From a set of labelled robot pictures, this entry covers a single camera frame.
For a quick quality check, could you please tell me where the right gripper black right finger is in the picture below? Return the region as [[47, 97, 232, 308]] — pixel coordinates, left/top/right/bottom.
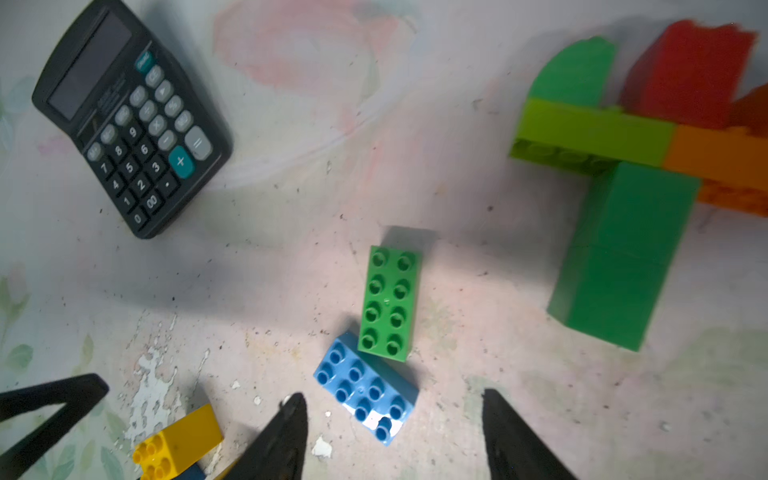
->
[[482, 389, 576, 480]]

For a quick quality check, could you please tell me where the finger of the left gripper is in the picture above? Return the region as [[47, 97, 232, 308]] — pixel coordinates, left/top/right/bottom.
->
[[1, 373, 109, 479]]

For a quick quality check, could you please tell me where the orange long lego brick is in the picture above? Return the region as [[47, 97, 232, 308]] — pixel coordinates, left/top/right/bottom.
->
[[662, 125, 767, 217]]

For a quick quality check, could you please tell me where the yellow lego brick left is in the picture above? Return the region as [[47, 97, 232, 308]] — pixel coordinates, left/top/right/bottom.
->
[[133, 404, 223, 480]]

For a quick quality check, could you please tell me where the red square lego brick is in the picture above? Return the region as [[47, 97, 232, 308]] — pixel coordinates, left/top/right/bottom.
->
[[619, 20, 758, 129]]

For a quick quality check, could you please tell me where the lime long lego brick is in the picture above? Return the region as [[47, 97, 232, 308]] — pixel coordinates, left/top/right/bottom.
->
[[509, 98, 677, 176]]

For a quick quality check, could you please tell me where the blue lego brick left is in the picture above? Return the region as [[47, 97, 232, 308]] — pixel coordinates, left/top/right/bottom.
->
[[173, 463, 206, 480]]

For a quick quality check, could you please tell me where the dark green long lego brick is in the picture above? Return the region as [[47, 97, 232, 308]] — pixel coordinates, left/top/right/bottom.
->
[[358, 246, 422, 362]]

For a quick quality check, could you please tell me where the black desk calculator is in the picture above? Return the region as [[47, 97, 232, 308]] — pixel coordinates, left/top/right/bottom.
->
[[32, 1, 232, 239]]

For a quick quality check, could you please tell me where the light blue long lego brick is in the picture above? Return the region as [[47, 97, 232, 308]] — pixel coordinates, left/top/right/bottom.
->
[[313, 331, 418, 446]]

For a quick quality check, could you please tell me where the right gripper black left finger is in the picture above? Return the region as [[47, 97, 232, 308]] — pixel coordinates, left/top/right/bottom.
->
[[221, 392, 308, 479]]

